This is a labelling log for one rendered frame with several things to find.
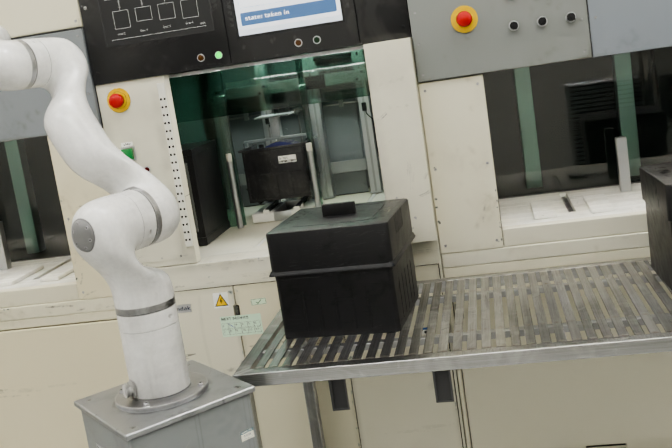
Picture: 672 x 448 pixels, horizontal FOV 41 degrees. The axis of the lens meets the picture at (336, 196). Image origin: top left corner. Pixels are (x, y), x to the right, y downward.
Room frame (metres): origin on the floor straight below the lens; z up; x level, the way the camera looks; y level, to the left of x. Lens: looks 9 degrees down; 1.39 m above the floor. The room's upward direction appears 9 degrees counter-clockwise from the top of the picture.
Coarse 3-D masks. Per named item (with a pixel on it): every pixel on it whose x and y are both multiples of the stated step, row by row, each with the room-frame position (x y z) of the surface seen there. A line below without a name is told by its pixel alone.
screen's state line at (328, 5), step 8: (320, 0) 2.37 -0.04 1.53; (328, 0) 2.36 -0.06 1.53; (272, 8) 2.39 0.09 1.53; (280, 8) 2.39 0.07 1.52; (288, 8) 2.38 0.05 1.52; (296, 8) 2.38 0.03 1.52; (304, 8) 2.37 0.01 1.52; (312, 8) 2.37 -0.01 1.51; (320, 8) 2.37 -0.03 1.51; (328, 8) 2.36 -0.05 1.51; (336, 8) 2.36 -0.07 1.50; (240, 16) 2.41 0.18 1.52; (248, 16) 2.40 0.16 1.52; (256, 16) 2.40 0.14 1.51; (264, 16) 2.39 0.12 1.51; (272, 16) 2.39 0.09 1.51; (280, 16) 2.39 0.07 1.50; (288, 16) 2.38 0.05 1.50; (296, 16) 2.38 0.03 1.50; (248, 24) 2.40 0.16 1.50
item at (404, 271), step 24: (408, 264) 2.09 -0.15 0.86; (288, 288) 1.98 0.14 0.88; (312, 288) 1.96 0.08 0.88; (336, 288) 1.95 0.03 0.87; (360, 288) 1.93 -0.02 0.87; (384, 288) 1.92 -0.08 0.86; (408, 288) 2.06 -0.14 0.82; (288, 312) 1.98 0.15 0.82; (312, 312) 1.96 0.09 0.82; (336, 312) 1.95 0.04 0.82; (360, 312) 1.93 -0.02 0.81; (384, 312) 1.92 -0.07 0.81; (408, 312) 2.02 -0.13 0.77; (288, 336) 1.98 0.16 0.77; (312, 336) 1.97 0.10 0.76
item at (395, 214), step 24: (312, 216) 2.11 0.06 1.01; (336, 216) 2.06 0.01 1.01; (360, 216) 2.02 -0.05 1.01; (384, 216) 1.98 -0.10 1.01; (408, 216) 2.14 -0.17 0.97; (288, 240) 1.97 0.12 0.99; (312, 240) 1.95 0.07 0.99; (336, 240) 1.94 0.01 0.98; (360, 240) 1.92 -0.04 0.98; (384, 240) 1.91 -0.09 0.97; (408, 240) 2.10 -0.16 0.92; (288, 264) 1.97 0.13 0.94; (312, 264) 1.95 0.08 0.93; (336, 264) 1.94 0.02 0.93; (360, 264) 1.92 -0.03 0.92; (384, 264) 1.91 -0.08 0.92
